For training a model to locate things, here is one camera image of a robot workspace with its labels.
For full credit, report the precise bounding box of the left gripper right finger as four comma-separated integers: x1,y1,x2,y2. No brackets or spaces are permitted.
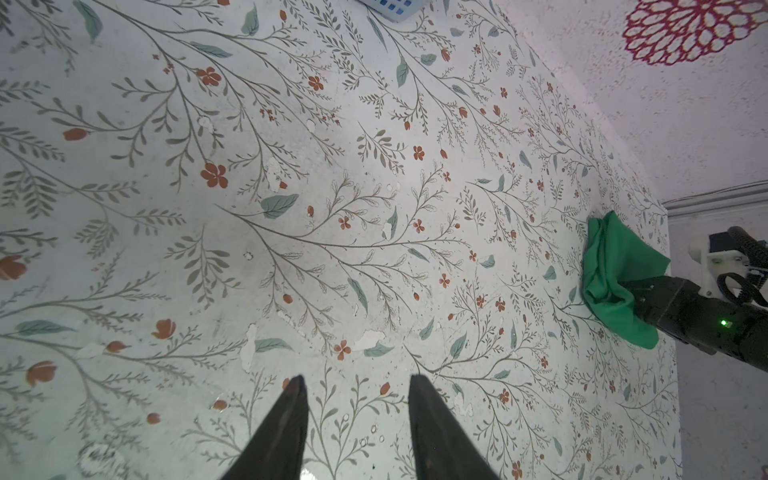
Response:
409,375,499,480

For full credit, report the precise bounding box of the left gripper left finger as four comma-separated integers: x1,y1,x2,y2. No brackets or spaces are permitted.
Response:
222,375,309,480

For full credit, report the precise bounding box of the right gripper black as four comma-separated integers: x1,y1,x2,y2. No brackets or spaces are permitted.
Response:
622,276,767,371

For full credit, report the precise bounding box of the green tank top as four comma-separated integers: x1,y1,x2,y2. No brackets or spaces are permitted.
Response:
581,211,670,350

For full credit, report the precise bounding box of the white plastic laundry basket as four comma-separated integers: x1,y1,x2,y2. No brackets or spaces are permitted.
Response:
359,0,427,23

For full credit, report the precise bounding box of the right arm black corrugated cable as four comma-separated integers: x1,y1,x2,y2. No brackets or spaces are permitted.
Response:
716,225,768,308

